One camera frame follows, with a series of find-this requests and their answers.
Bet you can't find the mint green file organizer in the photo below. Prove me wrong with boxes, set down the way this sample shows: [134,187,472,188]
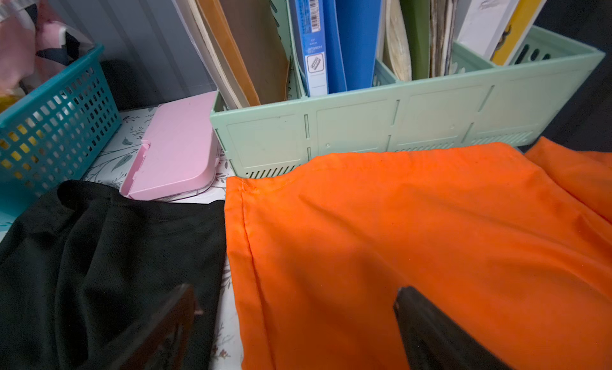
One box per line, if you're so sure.
[210,27,604,179]

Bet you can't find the white yellow book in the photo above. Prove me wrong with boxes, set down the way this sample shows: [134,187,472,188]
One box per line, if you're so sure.
[455,0,548,67]

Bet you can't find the orange shorts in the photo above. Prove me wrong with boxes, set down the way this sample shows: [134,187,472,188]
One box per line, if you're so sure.
[225,138,611,369]

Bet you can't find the pink patterned folded cloth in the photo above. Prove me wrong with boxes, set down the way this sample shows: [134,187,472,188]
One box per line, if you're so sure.
[1,0,94,111]

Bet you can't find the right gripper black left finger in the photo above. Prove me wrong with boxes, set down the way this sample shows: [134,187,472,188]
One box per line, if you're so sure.
[108,284,201,369]

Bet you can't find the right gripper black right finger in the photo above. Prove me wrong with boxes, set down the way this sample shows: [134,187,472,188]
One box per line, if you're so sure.
[394,287,508,369]

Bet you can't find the black shorts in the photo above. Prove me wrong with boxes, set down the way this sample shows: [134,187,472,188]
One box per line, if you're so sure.
[1,180,226,369]

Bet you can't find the teal plastic basket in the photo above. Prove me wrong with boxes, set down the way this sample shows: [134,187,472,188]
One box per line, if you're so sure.
[1,45,121,230]

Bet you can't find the blue binder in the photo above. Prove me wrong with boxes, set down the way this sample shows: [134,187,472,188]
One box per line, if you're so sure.
[288,0,383,98]

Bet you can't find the pink plastic case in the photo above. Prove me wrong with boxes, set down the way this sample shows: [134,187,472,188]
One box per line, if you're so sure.
[120,92,221,200]

